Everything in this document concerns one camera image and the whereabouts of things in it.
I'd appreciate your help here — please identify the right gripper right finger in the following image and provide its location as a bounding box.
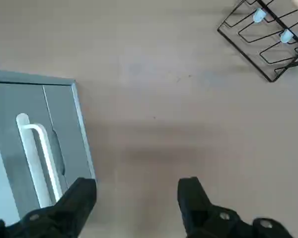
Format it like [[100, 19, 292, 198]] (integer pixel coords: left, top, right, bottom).
[[177, 177, 297, 238]]

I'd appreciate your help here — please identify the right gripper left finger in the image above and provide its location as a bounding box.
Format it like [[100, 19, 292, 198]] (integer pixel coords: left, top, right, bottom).
[[0, 177, 97, 238]]

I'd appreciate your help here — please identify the gray drawer with white handle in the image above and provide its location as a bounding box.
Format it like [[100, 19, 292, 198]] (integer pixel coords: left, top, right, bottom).
[[0, 83, 68, 211]]

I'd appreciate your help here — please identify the gray steel drawer cabinet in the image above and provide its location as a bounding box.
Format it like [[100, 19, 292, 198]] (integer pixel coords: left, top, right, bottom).
[[0, 68, 98, 221]]

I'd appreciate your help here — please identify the gray drawer with recessed grip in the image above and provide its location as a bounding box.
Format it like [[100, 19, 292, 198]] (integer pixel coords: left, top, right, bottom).
[[42, 84, 95, 185]]

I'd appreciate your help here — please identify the black wire cup rack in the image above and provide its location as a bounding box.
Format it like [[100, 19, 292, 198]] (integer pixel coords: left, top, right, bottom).
[[217, 0, 298, 83]]

